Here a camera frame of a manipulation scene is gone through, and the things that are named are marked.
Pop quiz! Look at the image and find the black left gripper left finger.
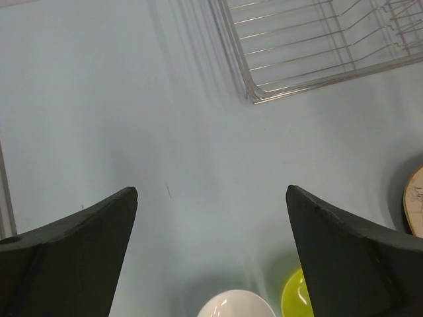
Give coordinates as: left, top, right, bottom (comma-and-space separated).
1, 187, 137, 316

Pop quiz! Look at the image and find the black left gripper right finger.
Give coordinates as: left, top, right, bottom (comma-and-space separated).
286, 185, 422, 316

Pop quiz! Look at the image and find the lime green bowl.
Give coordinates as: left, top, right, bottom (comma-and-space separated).
280, 268, 314, 317

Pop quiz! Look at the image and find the white bowl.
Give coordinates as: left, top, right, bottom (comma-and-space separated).
197, 289, 276, 317

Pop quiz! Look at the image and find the metal wire dish rack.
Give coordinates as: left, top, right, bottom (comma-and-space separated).
217, 0, 422, 104

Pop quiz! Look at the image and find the beige bird pattern plate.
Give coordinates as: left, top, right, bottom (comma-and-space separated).
403, 166, 422, 238

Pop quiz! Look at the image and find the aluminium frame post left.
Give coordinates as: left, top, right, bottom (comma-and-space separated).
0, 150, 17, 240

